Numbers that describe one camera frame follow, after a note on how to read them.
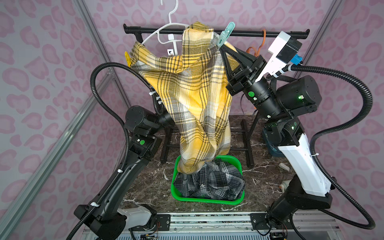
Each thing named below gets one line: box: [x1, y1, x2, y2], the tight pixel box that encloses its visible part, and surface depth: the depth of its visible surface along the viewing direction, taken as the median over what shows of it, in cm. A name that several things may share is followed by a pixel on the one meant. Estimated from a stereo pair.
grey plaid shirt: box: [173, 159, 246, 201], surface depth 76 cm
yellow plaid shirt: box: [130, 21, 240, 174], surface depth 38 cm
